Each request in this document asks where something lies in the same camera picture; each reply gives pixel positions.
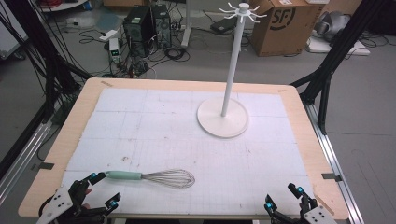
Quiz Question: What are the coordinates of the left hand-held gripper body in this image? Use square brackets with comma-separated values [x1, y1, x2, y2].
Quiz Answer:
[36, 179, 108, 224]

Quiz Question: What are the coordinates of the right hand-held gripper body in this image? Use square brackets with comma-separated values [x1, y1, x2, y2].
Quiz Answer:
[270, 195, 338, 224]

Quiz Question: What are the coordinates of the green-handled wire whisk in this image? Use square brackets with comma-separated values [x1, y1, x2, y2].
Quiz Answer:
[105, 169, 196, 189]

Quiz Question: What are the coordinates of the person's left hand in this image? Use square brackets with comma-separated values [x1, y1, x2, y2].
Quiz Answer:
[81, 187, 93, 210]

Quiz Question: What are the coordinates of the dark table edge clip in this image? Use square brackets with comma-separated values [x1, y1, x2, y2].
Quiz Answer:
[30, 161, 56, 172]
[320, 172, 344, 183]

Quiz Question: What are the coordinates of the white gridded table mat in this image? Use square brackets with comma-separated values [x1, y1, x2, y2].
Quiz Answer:
[61, 87, 316, 217]

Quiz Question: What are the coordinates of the white bench power supply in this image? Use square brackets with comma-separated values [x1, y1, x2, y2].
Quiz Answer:
[108, 37, 121, 63]

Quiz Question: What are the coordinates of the white hook rack stand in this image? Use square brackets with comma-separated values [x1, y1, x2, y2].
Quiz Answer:
[196, 2, 269, 139]

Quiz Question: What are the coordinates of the white power strip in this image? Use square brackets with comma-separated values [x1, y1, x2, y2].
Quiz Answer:
[98, 29, 119, 43]

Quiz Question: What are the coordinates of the flat white board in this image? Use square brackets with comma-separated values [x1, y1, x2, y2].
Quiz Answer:
[305, 36, 372, 57]

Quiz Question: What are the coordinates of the large black computer tower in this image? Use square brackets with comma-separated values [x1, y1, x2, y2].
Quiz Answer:
[122, 5, 156, 59]

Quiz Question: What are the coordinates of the brown cardboard box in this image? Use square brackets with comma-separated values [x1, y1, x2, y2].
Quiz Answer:
[249, 0, 327, 58]

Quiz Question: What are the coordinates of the slim black computer tower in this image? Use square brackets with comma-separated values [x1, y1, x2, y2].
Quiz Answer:
[151, 4, 173, 49]

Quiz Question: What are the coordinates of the grey crumpled bag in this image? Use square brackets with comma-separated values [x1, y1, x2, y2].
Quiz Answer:
[313, 10, 352, 44]

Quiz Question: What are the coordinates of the white round table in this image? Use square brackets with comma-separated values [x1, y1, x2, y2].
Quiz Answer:
[36, 0, 92, 13]

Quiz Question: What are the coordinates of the white metal table leg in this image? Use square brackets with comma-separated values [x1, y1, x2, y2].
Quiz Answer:
[180, 0, 192, 49]

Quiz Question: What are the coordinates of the black flat device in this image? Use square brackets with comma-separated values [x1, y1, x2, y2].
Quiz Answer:
[209, 17, 238, 35]

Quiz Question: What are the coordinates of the aluminium frame rail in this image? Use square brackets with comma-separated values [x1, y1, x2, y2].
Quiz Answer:
[0, 119, 54, 204]
[303, 102, 366, 224]

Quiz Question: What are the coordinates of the black frame post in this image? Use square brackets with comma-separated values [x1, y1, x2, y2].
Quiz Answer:
[290, 0, 389, 135]
[3, 0, 92, 124]

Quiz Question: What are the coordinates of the coiled black cable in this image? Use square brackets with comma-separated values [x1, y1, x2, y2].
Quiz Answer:
[163, 46, 191, 63]

